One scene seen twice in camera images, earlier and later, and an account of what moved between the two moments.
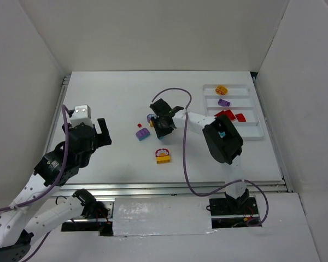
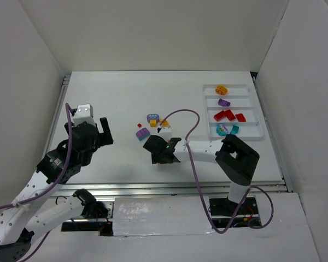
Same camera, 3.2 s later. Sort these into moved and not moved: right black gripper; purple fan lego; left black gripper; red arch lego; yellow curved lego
Moved: yellow curved lego; right black gripper
Not moved: left black gripper; purple fan lego; red arch lego
